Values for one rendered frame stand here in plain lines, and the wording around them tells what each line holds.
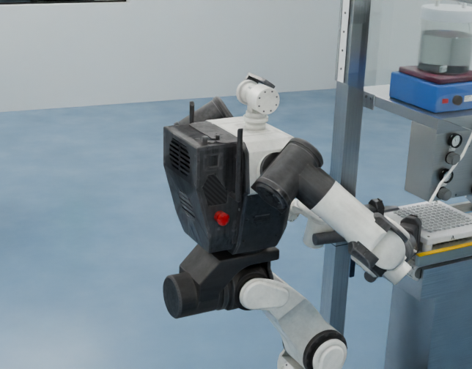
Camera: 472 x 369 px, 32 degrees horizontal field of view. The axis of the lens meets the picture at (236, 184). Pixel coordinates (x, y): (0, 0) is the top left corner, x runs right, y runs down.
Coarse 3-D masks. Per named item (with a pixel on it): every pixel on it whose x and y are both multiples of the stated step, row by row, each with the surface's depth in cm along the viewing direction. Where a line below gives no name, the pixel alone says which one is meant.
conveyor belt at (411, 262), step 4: (464, 256) 242; (412, 260) 238; (448, 260) 240; (412, 264) 236; (428, 264) 236; (412, 268) 235; (416, 268) 235; (408, 272) 236; (412, 272) 235; (408, 276) 238; (412, 276) 235; (416, 280) 236
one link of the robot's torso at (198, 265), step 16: (192, 256) 218; (208, 256) 214; (224, 256) 212; (240, 256) 213; (256, 256) 215; (272, 256) 217; (192, 272) 214; (208, 272) 210; (224, 272) 212; (272, 272) 222; (176, 288) 210; (192, 288) 211; (208, 288) 211; (224, 288) 214; (176, 304) 211; (192, 304) 211; (208, 304) 213; (224, 304) 216
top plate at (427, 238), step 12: (420, 204) 260; (444, 204) 260; (384, 216) 250; (396, 216) 250; (468, 216) 252; (456, 228) 242; (468, 228) 242; (420, 240) 237; (432, 240) 235; (444, 240) 237
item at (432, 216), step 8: (416, 208) 254; (424, 208) 255; (432, 208) 255; (440, 208) 255; (424, 216) 248; (432, 216) 248; (440, 216) 249; (448, 216) 249; (456, 216) 249; (424, 224) 243; (432, 224) 243; (440, 224) 242
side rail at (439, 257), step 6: (468, 246) 240; (444, 252) 236; (450, 252) 237; (456, 252) 238; (462, 252) 239; (468, 252) 240; (420, 258) 232; (426, 258) 233; (432, 258) 234; (438, 258) 235; (444, 258) 236; (450, 258) 238; (420, 264) 233; (426, 264) 234
